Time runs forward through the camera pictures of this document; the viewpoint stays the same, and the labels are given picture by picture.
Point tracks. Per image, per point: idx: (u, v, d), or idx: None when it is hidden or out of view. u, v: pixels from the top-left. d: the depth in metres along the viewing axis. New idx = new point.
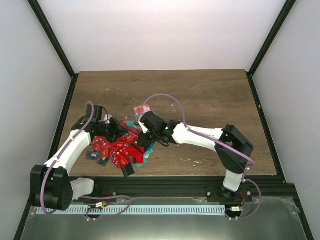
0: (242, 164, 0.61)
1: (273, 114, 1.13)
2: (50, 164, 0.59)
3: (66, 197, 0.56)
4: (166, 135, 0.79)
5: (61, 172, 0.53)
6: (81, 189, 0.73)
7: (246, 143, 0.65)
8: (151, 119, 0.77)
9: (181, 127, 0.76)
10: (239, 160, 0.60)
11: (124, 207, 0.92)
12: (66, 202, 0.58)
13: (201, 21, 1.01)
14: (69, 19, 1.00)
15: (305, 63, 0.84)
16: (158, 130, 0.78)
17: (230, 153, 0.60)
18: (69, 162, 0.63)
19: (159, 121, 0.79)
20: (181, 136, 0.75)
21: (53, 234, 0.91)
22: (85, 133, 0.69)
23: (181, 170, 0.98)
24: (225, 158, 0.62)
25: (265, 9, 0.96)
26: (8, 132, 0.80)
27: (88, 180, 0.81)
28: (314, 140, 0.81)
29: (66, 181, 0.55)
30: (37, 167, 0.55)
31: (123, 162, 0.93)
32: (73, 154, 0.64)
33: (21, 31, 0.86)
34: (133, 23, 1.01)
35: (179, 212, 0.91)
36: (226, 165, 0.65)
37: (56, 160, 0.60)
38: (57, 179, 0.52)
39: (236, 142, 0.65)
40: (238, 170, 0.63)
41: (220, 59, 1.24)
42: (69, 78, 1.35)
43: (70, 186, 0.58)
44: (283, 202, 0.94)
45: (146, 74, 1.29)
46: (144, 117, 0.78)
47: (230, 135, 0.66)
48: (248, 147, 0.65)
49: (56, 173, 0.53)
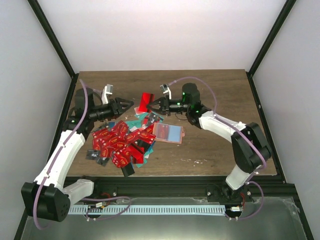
0: (254, 164, 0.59)
1: (273, 114, 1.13)
2: (41, 181, 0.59)
3: (62, 209, 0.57)
4: (194, 117, 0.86)
5: (52, 190, 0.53)
6: (81, 191, 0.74)
7: (265, 146, 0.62)
8: (194, 98, 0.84)
9: (208, 114, 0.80)
10: (249, 156, 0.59)
11: (124, 207, 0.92)
12: (63, 213, 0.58)
13: (200, 20, 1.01)
14: (69, 18, 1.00)
15: (306, 63, 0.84)
16: (191, 109, 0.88)
17: (243, 145, 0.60)
18: (61, 175, 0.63)
19: (197, 102, 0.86)
20: (207, 120, 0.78)
21: (52, 234, 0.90)
22: (77, 136, 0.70)
23: (181, 171, 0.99)
24: (238, 150, 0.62)
25: (265, 9, 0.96)
26: (8, 132, 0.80)
27: (87, 182, 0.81)
28: (314, 139, 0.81)
29: (60, 196, 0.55)
30: (28, 185, 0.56)
31: (123, 162, 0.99)
32: (65, 165, 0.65)
33: (21, 32, 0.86)
34: (133, 23, 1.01)
35: (179, 212, 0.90)
36: (239, 162, 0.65)
37: (46, 176, 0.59)
38: (48, 198, 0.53)
39: (256, 142, 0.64)
40: (247, 168, 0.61)
41: (221, 59, 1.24)
42: (69, 78, 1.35)
43: (65, 198, 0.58)
44: (283, 202, 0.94)
45: (147, 74, 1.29)
46: (190, 91, 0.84)
47: (252, 134, 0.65)
48: (268, 153, 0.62)
49: (47, 191, 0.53)
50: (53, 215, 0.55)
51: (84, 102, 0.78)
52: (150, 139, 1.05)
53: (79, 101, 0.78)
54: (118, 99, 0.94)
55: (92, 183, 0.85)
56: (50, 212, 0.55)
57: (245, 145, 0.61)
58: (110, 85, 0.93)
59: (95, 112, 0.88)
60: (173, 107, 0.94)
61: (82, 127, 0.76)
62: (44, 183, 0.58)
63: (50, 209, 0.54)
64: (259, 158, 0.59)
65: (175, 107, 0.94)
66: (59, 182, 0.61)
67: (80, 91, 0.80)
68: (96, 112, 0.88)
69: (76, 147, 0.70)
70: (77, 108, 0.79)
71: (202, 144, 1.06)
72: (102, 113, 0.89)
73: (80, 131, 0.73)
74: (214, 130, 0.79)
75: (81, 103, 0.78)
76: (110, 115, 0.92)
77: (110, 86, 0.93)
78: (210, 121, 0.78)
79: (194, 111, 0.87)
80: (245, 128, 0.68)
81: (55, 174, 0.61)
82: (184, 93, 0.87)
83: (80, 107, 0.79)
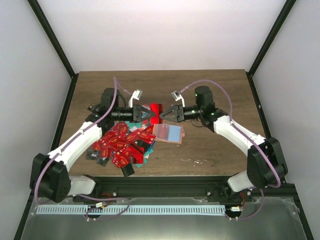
0: (268, 181, 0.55)
1: (273, 115, 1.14)
2: (52, 155, 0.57)
3: (61, 191, 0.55)
4: (209, 119, 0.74)
5: (59, 168, 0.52)
6: (81, 185, 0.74)
7: (281, 164, 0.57)
8: (206, 98, 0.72)
9: (225, 119, 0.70)
10: (265, 174, 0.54)
11: (124, 207, 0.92)
12: (61, 195, 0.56)
13: (200, 21, 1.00)
14: (69, 18, 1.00)
15: (306, 62, 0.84)
16: (205, 112, 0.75)
17: (260, 162, 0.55)
18: (72, 157, 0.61)
19: (211, 103, 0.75)
20: (223, 127, 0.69)
21: (52, 234, 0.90)
22: (97, 129, 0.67)
23: (181, 170, 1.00)
24: (252, 163, 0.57)
25: (266, 10, 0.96)
26: (8, 132, 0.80)
27: (90, 180, 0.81)
28: (314, 139, 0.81)
29: (64, 176, 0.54)
30: (40, 156, 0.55)
31: (123, 162, 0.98)
32: (77, 149, 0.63)
33: (20, 32, 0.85)
34: (133, 23, 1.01)
35: (179, 212, 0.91)
36: (250, 174, 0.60)
37: (59, 152, 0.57)
38: (54, 174, 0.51)
39: (272, 158, 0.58)
40: (259, 183, 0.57)
41: (221, 59, 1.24)
42: (69, 77, 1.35)
43: (68, 181, 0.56)
44: (283, 202, 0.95)
45: (146, 74, 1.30)
46: (201, 91, 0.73)
47: (270, 149, 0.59)
48: (282, 169, 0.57)
49: (55, 167, 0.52)
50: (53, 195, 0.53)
51: (108, 101, 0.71)
52: (150, 139, 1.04)
53: (104, 99, 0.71)
54: (141, 106, 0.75)
55: (93, 182, 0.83)
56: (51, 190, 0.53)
57: (262, 161, 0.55)
58: (140, 90, 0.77)
59: (116, 112, 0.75)
60: (188, 114, 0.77)
61: (103, 123, 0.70)
62: (56, 158, 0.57)
63: (52, 187, 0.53)
64: (273, 175, 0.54)
65: (189, 114, 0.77)
66: (68, 162, 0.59)
67: (108, 90, 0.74)
68: (119, 113, 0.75)
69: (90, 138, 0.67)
70: (101, 106, 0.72)
71: (202, 144, 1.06)
72: (124, 114, 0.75)
73: (100, 126, 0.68)
74: (229, 137, 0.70)
75: (106, 101, 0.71)
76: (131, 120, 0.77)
77: (140, 92, 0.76)
78: (227, 129, 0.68)
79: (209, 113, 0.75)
80: (263, 143, 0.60)
81: (67, 153, 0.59)
82: (196, 94, 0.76)
83: (104, 105, 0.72)
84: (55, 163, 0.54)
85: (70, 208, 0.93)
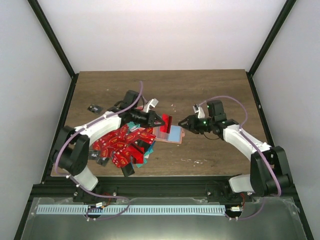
0: (269, 190, 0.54)
1: (273, 115, 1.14)
2: (79, 129, 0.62)
3: (78, 164, 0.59)
4: (218, 127, 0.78)
5: (84, 139, 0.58)
6: (86, 177, 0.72)
7: (286, 175, 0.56)
8: (216, 108, 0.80)
9: (234, 127, 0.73)
10: (266, 181, 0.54)
11: (124, 207, 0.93)
12: (77, 168, 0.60)
13: (200, 21, 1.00)
14: (69, 18, 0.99)
15: (306, 62, 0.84)
16: (216, 120, 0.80)
17: (261, 168, 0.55)
18: (94, 136, 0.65)
19: (221, 114, 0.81)
20: (232, 135, 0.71)
21: (52, 234, 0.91)
22: (118, 118, 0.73)
23: (181, 171, 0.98)
24: (255, 169, 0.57)
25: (266, 10, 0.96)
26: (8, 133, 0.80)
27: (94, 178, 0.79)
28: (314, 139, 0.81)
29: (85, 149, 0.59)
30: (67, 128, 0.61)
31: (123, 162, 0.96)
32: (99, 131, 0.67)
33: (20, 32, 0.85)
34: (133, 22, 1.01)
35: (179, 212, 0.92)
36: (253, 181, 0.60)
37: (85, 127, 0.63)
38: (78, 143, 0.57)
39: (277, 167, 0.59)
40: (260, 192, 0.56)
41: (221, 59, 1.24)
42: (69, 78, 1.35)
43: (85, 156, 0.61)
44: (283, 202, 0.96)
45: (146, 74, 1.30)
46: (213, 102, 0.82)
47: (275, 158, 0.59)
48: (287, 180, 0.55)
49: (80, 138, 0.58)
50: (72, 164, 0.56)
51: (131, 99, 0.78)
52: (150, 139, 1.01)
53: (128, 96, 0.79)
54: (155, 113, 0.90)
55: (96, 181, 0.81)
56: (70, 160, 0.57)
57: (263, 168, 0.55)
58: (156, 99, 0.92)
59: (135, 112, 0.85)
60: (200, 125, 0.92)
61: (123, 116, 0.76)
62: (81, 132, 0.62)
63: (73, 156, 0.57)
64: (275, 185, 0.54)
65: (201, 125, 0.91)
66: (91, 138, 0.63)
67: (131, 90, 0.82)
68: (135, 114, 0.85)
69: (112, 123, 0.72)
70: (123, 102, 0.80)
71: (202, 144, 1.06)
72: (139, 117, 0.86)
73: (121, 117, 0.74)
74: (236, 145, 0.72)
75: (129, 99, 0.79)
76: (144, 123, 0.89)
77: (156, 100, 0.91)
78: (235, 135, 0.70)
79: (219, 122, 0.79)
80: (269, 150, 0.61)
81: (91, 130, 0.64)
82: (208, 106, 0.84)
83: (126, 102, 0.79)
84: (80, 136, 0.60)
85: (70, 208, 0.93)
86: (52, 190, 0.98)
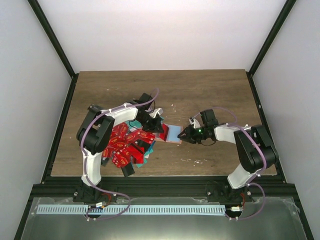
0: (255, 162, 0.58)
1: (273, 114, 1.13)
2: (104, 111, 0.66)
3: (102, 144, 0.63)
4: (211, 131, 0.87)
5: (109, 119, 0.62)
6: (95, 169, 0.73)
7: (269, 147, 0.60)
8: (208, 115, 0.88)
9: (223, 124, 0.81)
10: (250, 153, 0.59)
11: (124, 207, 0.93)
12: (100, 148, 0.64)
13: (200, 21, 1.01)
14: (69, 18, 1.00)
15: (306, 61, 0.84)
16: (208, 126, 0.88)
17: (244, 142, 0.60)
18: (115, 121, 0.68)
19: (214, 120, 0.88)
20: (221, 129, 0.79)
21: (52, 234, 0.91)
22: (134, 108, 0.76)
23: (181, 171, 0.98)
24: (240, 146, 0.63)
25: (266, 10, 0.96)
26: (8, 133, 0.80)
27: (99, 177, 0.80)
28: (314, 139, 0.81)
29: (109, 130, 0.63)
30: (93, 110, 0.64)
31: (123, 162, 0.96)
32: (120, 118, 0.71)
33: (20, 31, 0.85)
34: (133, 23, 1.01)
35: (179, 212, 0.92)
36: (242, 160, 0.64)
37: (109, 110, 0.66)
38: (104, 124, 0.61)
39: (262, 144, 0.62)
40: (248, 167, 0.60)
41: (221, 59, 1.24)
42: (69, 77, 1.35)
43: (108, 138, 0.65)
44: (283, 202, 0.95)
45: (147, 74, 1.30)
46: (204, 110, 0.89)
47: (258, 136, 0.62)
48: (273, 156, 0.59)
49: (106, 119, 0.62)
50: (97, 140, 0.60)
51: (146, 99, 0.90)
52: (150, 139, 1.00)
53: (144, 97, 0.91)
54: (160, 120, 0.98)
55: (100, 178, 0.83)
56: (95, 139, 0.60)
57: (246, 142, 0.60)
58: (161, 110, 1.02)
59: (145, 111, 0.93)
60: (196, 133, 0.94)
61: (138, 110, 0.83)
62: (106, 114, 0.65)
63: (99, 132, 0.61)
64: (262, 160, 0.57)
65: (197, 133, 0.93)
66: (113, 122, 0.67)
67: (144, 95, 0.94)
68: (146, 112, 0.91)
69: (134, 113, 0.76)
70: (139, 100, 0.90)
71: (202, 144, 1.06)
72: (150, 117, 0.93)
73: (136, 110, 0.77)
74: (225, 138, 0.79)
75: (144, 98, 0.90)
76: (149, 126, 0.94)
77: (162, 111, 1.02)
78: (222, 128, 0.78)
79: (211, 127, 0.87)
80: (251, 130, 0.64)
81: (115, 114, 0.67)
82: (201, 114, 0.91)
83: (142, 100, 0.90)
84: (105, 117, 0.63)
85: (70, 208, 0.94)
86: (52, 190, 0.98)
